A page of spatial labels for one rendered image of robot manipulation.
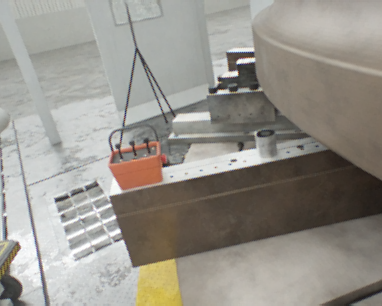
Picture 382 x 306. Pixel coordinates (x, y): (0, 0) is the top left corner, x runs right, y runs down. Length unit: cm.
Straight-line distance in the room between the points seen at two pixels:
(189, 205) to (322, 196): 56
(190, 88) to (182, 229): 324
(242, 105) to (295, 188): 98
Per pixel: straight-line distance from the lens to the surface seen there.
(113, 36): 413
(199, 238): 152
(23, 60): 406
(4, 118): 171
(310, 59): 107
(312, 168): 146
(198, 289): 143
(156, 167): 132
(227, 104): 234
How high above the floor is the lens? 136
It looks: 26 degrees down
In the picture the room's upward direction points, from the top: 11 degrees counter-clockwise
